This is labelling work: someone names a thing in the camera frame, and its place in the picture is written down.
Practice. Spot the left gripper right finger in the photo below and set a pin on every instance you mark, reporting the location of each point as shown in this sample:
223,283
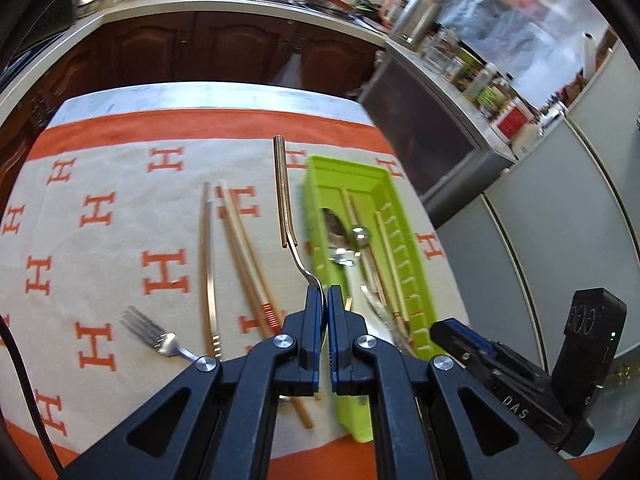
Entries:
431,419

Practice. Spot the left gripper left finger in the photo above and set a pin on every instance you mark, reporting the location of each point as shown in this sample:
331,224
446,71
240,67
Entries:
216,419

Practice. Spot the steel fork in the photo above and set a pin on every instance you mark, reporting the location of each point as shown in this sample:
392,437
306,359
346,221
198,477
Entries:
162,341

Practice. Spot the gold handled steel spoon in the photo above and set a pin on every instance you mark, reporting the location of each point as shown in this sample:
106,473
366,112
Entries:
286,224

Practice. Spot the bamboo chopstick with red band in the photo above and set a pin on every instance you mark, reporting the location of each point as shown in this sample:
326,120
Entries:
402,309

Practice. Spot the dark metal chopstick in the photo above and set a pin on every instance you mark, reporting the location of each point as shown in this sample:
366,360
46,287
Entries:
209,272

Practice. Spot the green plastic utensil tray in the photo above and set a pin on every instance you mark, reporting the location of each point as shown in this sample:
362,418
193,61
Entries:
430,290

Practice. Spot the large steel spoon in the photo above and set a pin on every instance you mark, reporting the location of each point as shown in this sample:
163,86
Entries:
361,239

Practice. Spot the orange and cream H blanket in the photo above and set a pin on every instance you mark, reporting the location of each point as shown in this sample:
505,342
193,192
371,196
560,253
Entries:
104,213

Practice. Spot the grey appliance with dark door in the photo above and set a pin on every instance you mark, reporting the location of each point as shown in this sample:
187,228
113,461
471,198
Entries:
449,152

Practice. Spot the steel electric kettle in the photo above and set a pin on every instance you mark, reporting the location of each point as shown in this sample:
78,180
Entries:
414,22

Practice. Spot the wooden cabinet fronts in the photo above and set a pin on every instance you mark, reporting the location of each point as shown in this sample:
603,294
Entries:
186,46

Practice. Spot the black camera box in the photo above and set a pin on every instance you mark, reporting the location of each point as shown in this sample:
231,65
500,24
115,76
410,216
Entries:
592,334

